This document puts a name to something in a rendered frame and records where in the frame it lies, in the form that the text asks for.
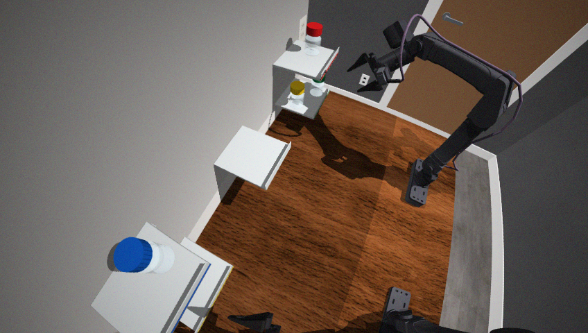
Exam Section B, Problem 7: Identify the clear bottle with green cap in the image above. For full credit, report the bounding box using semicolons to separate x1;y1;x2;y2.
310;74;326;97

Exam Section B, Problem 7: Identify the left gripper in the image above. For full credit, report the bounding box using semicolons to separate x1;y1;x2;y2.
227;312;281;333

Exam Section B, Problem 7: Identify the white bottle with blue cap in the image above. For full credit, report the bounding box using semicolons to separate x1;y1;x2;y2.
114;237;175;273

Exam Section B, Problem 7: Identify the white bottle with yellow cap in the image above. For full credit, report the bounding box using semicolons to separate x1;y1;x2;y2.
290;81;304;110

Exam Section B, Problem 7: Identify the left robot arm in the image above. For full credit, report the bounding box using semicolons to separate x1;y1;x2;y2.
379;287;535;333

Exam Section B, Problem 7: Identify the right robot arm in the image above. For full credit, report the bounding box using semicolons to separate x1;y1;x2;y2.
383;19;517;205

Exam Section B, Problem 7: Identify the translucent bottle with red cap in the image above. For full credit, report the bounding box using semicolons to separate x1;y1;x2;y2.
304;22;322;56

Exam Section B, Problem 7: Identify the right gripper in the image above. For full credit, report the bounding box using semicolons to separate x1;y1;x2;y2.
347;51;399;92

